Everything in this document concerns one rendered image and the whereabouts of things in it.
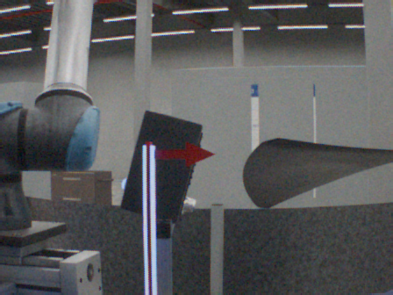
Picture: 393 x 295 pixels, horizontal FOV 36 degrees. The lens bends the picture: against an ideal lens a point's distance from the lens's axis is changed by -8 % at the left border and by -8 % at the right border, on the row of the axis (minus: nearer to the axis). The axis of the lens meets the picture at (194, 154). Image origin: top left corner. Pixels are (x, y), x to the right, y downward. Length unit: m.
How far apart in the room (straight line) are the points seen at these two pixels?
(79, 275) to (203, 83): 6.21
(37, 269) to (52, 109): 0.29
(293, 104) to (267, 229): 4.45
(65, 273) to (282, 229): 1.56
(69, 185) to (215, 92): 1.99
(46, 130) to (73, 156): 0.07
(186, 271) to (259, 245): 0.31
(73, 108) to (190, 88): 6.16
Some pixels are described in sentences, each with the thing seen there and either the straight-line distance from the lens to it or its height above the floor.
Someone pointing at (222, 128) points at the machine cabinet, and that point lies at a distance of 7.12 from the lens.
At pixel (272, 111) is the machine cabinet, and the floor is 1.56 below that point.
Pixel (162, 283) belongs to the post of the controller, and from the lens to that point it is 1.18.
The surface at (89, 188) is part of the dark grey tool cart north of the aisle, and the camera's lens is 7.45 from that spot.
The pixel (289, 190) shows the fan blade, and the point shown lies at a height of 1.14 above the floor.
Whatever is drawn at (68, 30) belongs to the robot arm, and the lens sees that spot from 1.26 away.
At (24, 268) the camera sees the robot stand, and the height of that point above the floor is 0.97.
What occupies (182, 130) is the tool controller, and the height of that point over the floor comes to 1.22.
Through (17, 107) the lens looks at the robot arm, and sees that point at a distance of 1.17.
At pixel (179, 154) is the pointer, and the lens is 0.62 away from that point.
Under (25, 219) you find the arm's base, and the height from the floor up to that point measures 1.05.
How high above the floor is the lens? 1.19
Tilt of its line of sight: 1 degrees down
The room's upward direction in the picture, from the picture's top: straight up
